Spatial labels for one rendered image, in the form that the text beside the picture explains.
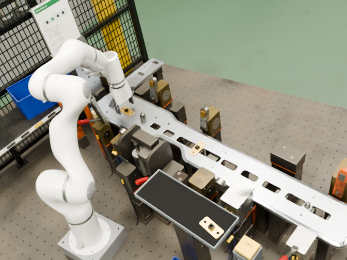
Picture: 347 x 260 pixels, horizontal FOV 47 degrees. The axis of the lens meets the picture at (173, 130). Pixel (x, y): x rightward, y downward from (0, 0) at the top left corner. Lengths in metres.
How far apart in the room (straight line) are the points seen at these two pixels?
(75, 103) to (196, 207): 0.55
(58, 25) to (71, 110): 0.97
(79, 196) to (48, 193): 0.13
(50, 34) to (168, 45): 2.16
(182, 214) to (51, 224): 0.91
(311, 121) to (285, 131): 0.16
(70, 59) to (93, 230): 0.73
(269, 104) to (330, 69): 1.49
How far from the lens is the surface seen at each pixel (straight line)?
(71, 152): 1.50
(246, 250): 1.31
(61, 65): 1.50
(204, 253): 1.65
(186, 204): 1.41
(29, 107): 2.15
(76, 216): 1.67
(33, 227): 2.16
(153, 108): 2.02
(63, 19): 2.33
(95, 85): 2.21
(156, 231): 1.92
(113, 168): 2.16
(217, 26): 4.46
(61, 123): 1.46
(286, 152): 1.70
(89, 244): 1.83
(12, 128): 2.19
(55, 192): 1.57
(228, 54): 4.00
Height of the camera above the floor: 2.32
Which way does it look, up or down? 45 degrees down
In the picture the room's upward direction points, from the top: 13 degrees counter-clockwise
